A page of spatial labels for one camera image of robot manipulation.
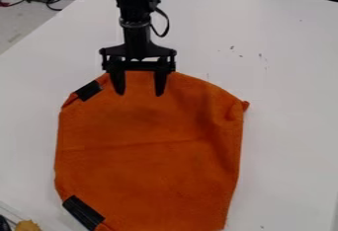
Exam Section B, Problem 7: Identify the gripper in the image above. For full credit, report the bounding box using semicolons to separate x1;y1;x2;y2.
97;19;179;98

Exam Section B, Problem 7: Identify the orange cloth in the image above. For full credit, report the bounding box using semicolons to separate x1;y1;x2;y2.
52;70;251;231

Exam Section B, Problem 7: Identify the yellow toy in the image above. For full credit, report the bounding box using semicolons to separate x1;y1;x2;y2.
14;220;42;231

